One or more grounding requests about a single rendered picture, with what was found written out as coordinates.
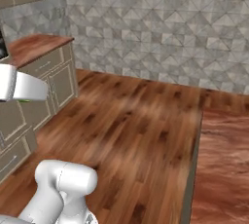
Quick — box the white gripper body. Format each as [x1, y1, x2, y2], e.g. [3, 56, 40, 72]
[13, 70, 50, 102]

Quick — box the silver base cupboard handle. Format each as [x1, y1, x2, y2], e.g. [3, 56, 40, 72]
[48, 77, 57, 105]

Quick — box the beige drawer front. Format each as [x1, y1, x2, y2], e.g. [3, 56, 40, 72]
[0, 134, 38, 184]
[18, 48, 66, 80]

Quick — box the beige base cupboard door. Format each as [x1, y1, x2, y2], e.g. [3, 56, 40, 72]
[18, 98, 54, 132]
[47, 62, 77, 114]
[0, 100, 29, 153]

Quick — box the silver drawer handle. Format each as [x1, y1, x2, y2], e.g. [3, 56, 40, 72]
[35, 60, 53, 72]
[0, 155, 19, 174]

